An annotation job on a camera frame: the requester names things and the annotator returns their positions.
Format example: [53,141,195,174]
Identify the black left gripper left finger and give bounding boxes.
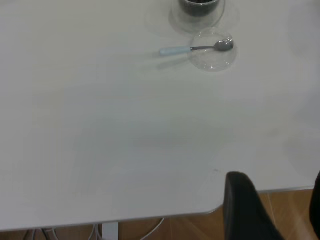
[223,171,286,240]

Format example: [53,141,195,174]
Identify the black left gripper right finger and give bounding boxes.
[309,171,320,238]

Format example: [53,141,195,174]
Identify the steel spoon light-blue handle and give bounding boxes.
[159,40,235,57]

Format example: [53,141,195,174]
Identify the white table leg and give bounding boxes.
[101,221,119,240]

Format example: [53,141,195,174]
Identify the clear double-wall glass cup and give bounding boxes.
[168,0,227,33]

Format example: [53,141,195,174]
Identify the clear round glass lid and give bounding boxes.
[189,27,238,73]

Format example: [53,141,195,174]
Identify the white cable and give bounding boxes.
[91,223,103,240]
[139,217,166,240]

